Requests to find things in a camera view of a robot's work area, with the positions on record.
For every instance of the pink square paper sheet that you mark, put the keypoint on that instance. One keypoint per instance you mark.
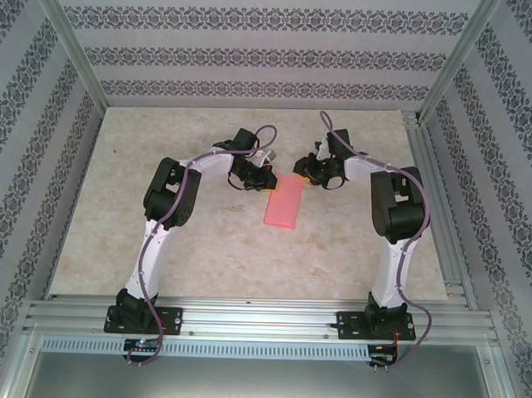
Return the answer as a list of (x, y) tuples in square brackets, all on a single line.
[(285, 204)]

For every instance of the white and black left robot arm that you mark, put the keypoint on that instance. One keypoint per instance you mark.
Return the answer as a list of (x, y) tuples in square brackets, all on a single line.
[(170, 195)]

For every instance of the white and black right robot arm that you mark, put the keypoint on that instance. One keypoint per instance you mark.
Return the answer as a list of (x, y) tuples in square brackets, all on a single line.
[(401, 203)]

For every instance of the grey metal base panel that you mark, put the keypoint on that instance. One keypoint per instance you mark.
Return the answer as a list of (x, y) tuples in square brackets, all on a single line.
[(259, 386)]

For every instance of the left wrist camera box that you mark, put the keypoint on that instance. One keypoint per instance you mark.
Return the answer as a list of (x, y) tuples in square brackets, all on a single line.
[(269, 156)]

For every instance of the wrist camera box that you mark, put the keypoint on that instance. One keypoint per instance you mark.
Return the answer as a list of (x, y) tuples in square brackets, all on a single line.
[(269, 156), (321, 148)]

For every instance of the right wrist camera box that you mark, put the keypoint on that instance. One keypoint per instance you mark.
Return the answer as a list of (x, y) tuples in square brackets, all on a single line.
[(321, 148)]

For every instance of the aluminium side rail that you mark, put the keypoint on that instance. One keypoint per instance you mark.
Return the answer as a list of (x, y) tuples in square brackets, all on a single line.
[(433, 192)]

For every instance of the aluminium mounting rail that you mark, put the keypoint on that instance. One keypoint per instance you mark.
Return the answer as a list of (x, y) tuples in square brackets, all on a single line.
[(257, 316)]

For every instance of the aluminium frame post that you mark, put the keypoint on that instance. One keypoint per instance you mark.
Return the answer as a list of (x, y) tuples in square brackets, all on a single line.
[(458, 61), (73, 48)]

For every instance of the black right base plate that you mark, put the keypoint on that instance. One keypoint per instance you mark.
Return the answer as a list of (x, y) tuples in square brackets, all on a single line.
[(349, 325)]

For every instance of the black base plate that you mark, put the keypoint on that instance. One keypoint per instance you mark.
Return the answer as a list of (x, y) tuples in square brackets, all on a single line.
[(349, 325), (172, 320)]

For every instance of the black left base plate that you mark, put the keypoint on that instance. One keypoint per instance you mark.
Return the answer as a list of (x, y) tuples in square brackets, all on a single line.
[(172, 320)]

